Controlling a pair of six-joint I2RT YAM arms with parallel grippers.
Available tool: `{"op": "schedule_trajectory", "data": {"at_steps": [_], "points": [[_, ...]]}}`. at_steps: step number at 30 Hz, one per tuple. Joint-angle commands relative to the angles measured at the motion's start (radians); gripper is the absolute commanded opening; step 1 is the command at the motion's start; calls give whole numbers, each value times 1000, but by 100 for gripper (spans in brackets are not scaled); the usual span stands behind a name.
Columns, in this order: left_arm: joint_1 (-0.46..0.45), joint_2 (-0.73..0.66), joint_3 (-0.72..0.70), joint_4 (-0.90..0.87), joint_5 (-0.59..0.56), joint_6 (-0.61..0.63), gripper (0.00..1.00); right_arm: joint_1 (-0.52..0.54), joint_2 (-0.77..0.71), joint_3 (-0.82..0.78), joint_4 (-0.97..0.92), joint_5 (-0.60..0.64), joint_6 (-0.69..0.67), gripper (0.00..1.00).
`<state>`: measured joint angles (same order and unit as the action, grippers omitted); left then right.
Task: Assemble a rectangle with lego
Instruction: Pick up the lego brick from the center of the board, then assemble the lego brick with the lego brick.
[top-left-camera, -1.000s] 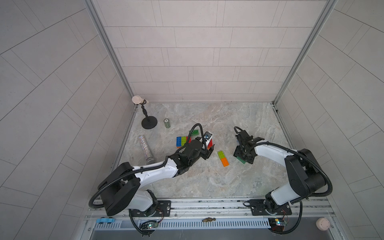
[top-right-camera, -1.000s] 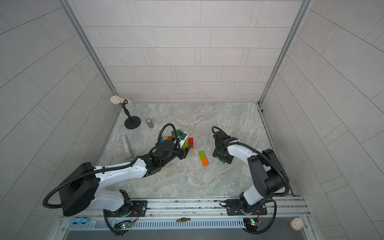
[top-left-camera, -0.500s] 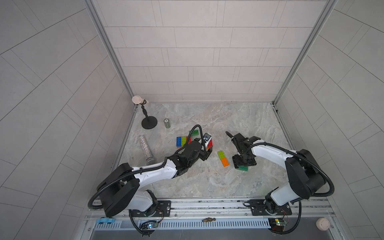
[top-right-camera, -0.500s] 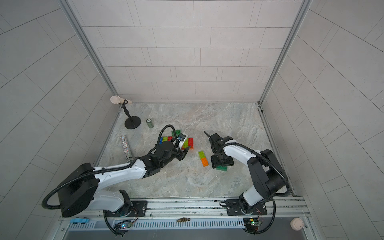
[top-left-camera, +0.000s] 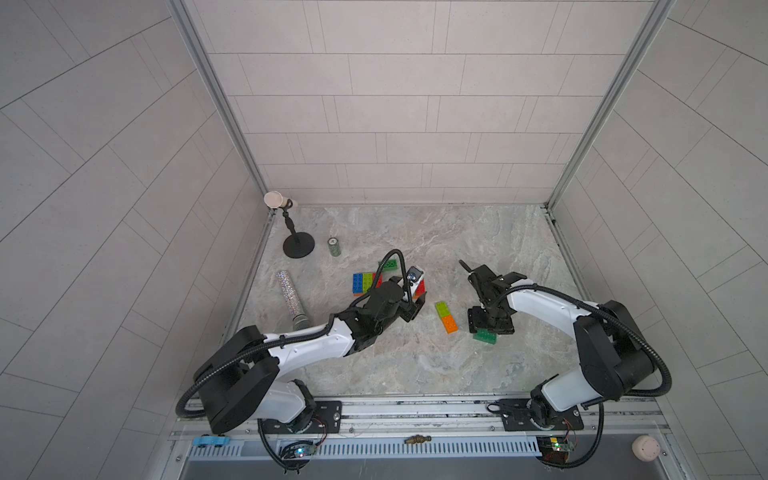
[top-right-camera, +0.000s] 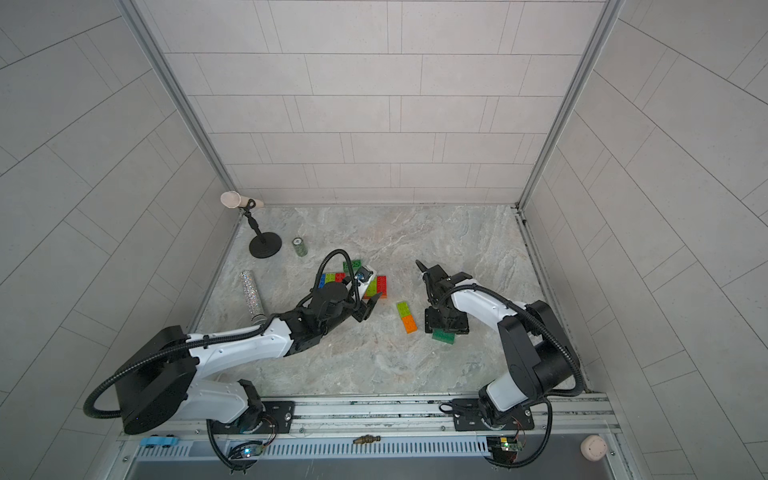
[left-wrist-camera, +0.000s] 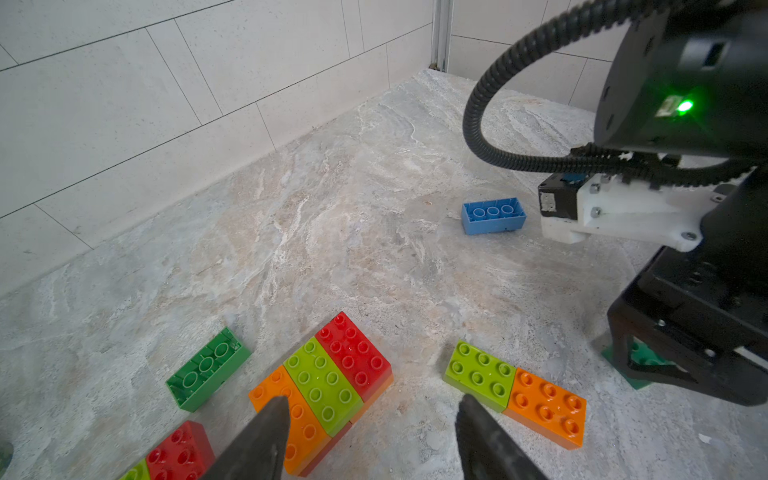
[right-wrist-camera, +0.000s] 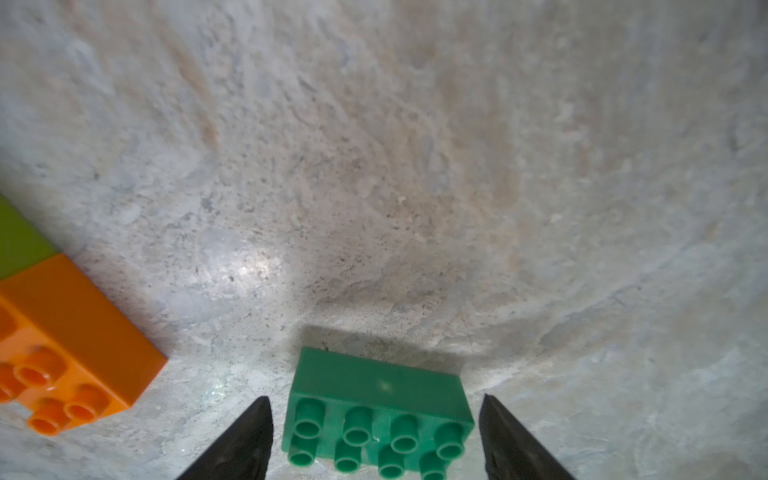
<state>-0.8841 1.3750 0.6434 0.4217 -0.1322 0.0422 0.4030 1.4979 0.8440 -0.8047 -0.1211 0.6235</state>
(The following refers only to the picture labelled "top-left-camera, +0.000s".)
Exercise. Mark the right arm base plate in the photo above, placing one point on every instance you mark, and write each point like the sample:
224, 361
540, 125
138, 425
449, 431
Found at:
527, 415

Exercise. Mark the left metal corner post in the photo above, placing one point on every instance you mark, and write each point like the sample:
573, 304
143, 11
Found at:
181, 14

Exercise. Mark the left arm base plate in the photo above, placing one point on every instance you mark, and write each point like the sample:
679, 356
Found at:
324, 418

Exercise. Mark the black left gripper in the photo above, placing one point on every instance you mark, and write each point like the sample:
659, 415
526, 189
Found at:
405, 303

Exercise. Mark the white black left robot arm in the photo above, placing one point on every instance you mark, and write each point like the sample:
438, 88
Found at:
248, 377

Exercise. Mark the small orange lego brick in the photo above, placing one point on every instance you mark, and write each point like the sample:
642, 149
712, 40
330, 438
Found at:
449, 324

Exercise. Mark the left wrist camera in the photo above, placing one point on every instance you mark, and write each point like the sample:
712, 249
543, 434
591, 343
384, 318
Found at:
414, 276

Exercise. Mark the small lime green lego brick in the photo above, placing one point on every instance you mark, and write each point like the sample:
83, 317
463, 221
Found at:
442, 310

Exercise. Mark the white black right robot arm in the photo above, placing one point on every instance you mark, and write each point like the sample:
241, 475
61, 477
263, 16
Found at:
614, 358

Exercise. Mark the metal corner frame post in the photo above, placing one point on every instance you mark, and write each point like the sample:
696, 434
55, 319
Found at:
641, 43

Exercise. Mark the circuit board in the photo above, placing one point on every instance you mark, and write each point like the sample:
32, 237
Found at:
298, 450
554, 449

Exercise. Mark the right circuit board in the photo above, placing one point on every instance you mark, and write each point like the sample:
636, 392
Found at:
554, 449

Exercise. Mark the small dark blue lego brick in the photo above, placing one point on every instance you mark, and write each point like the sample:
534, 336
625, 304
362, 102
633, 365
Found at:
358, 284

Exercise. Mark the beige round knob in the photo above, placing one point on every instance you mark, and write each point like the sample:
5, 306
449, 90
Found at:
646, 448

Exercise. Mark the brass fitting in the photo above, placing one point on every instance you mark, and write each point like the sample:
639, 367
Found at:
417, 439

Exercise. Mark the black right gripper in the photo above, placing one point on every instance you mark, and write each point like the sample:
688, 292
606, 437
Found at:
486, 282

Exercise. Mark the green camouflage can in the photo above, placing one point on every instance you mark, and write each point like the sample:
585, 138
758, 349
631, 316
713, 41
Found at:
334, 247

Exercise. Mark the glitter silver microphone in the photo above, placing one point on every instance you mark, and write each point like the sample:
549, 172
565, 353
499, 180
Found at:
299, 318

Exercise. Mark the left circuit board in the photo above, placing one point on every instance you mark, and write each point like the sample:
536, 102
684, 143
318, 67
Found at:
298, 450

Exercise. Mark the light blue clip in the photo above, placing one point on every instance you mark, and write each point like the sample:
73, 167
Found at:
211, 441

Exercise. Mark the black microphone stand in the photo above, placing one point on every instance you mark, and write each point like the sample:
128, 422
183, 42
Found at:
298, 244

